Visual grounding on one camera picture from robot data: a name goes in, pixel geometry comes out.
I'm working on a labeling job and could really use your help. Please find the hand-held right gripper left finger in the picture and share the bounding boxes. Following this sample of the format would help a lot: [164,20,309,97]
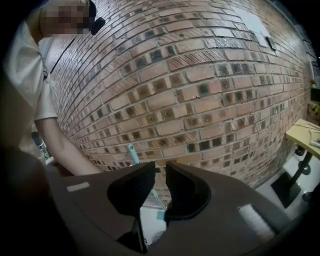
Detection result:
[106,161,157,254]

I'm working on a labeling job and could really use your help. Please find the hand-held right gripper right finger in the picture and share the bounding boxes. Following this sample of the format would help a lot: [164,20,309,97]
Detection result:
[164,161,212,224]

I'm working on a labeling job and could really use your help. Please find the teal mop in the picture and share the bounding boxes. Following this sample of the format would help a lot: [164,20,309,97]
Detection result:
[127,143,167,222]

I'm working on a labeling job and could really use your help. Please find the person's left forearm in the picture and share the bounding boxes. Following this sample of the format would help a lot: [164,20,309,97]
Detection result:
[33,116,103,177]

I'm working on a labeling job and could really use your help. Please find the black table base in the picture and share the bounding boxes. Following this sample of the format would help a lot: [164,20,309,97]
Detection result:
[270,146,314,210]

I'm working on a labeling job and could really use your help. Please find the yellow wooden table top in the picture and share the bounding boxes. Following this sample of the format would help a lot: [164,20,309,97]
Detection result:
[285,118,320,161]

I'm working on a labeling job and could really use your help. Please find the person's beige shirt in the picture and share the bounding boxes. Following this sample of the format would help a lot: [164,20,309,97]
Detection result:
[1,19,60,152]

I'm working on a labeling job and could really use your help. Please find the small white paper sheet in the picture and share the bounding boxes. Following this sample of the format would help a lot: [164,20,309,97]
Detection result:
[252,32,269,49]

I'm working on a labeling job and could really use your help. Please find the large white paper sheet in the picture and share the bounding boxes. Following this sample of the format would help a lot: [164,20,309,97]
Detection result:
[229,6,272,39]

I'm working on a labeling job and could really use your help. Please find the black head-mounted camera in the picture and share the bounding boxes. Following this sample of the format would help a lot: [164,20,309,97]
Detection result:
[87,0,106,36]

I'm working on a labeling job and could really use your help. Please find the black wall switch box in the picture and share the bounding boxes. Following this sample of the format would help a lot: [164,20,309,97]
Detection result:
[265,36,277,51]

